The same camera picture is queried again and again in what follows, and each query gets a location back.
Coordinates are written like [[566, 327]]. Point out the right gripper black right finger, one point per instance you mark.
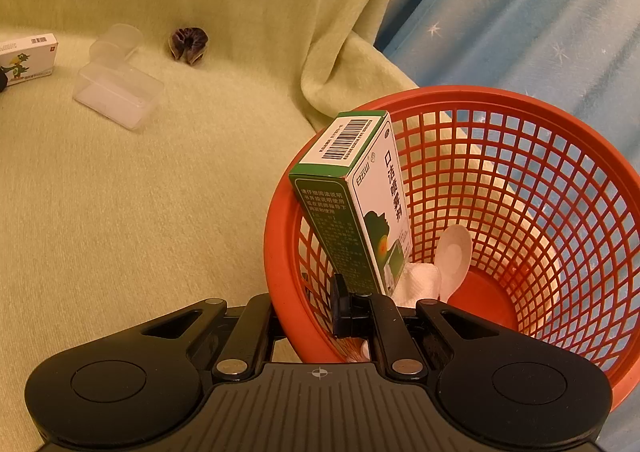
[[376, 319]]

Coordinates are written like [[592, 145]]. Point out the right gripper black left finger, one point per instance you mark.
[[248, 344]]

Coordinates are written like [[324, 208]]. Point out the white green dinosaur box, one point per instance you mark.
[[28, 58]]

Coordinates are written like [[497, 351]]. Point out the white tissue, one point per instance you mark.
[[417, 281]]

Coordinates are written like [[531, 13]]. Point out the clear rectangular plastic box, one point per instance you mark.
[[121, 93]]

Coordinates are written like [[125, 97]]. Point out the white oval patch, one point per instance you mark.
[[452, 259]]

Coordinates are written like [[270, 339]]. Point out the green white medicine box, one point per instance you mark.
[[350, 184]]

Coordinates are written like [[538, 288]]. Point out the orange plastic mesh basket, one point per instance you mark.
[[553, 210]]

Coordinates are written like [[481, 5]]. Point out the clear plastic cup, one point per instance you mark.
[[116, 43]]

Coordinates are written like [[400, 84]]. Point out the yellow-green blanket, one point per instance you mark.
[[102, 227]]

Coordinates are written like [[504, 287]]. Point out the dark brown hair scrunchie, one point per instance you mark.
[[188, 44]]

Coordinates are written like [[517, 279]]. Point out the light blue star curtain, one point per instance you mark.
[[579, 55]]

